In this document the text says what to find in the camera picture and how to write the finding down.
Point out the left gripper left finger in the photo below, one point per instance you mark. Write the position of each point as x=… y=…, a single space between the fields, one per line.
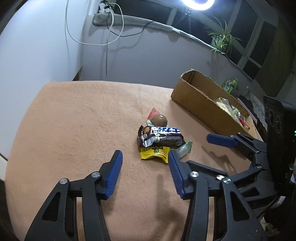
x=57 y=217

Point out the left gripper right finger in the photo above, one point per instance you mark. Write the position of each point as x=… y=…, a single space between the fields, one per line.
x=234 y=218

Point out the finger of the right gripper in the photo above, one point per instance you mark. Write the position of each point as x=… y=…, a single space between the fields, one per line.
x=223 y=141
x=206 y=170

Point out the green lid jelly cup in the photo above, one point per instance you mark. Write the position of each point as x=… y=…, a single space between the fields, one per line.
x=184 y=149

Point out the clear bag dark candies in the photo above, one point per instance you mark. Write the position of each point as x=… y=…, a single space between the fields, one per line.
x=242 y=121

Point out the yellow snack packet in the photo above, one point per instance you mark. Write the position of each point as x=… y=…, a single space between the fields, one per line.
x=154 y=152

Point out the biscuit pack clear wrapper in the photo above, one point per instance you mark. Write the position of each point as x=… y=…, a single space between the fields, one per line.
x=226 y=106

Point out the brown jelly cup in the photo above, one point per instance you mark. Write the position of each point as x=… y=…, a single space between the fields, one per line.
x=155 y=118

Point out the cardboard box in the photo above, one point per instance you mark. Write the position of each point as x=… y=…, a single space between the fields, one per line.
x=197 y=93

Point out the white lace cloth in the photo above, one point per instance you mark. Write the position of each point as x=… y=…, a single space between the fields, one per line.
x=258 y=108

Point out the peach table cloth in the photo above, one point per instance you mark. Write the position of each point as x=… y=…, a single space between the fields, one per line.
x=71 y=128

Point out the potted spider plant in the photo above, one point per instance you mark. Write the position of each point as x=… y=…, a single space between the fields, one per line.
x=223 y=41

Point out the black tripod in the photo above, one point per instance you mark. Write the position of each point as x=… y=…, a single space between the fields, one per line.
x=182 y=21

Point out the grey windowsill cloth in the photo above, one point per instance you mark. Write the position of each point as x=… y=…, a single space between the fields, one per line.
x=100 y=20

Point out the power strip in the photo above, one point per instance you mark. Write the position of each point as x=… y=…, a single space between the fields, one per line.
x=105 y=8

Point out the ring light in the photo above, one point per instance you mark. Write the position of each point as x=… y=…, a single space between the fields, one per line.
x=198 y=6

